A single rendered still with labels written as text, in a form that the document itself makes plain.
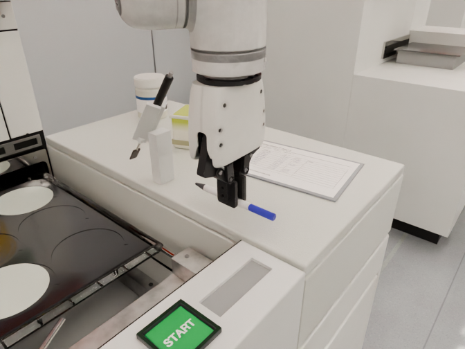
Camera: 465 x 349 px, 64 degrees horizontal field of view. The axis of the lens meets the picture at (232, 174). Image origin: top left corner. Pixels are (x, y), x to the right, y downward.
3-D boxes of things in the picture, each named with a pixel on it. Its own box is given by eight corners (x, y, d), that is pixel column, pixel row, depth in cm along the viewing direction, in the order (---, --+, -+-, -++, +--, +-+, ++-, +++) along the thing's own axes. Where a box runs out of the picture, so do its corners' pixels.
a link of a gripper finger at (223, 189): (219, 155, 49) (221, 199, 52) (202, 164, 46) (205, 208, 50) (238, 162, 47) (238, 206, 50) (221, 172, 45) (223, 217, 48)
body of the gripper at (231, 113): (232, 54, 48) (233, 135, 53) (173, 69, 41) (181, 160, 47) (281, 61, 44) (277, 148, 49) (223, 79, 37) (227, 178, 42)
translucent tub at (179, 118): (171, 148, 71) (168, 114, 68) (186, 134, 78) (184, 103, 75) (207, 153, 70) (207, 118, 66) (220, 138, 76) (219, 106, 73)
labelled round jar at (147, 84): (131, 116, 88) (126, 76, 84) (155, 109, 93) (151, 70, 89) (151, 123, 84) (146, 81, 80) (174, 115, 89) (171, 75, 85)
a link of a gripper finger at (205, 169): (213, 106, 43) (235, 129, 48) (183, 165, 42) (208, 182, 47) (221, 109, 43) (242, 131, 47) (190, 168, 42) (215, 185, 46)
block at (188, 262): (171, 273, 53) (170, 257, 52) (189, 261, 56) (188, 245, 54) (213, 300, 49) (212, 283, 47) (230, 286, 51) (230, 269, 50)
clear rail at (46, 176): (41, 179, 77) (39, 172, 76) (48, 176, 78) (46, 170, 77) (158, 255, 55) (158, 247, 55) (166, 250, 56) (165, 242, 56)
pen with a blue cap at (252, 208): (193, 181, 54) (272, 216, 46) (198, 179, 55) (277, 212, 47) (193, 188, 55) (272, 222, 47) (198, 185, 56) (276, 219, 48)
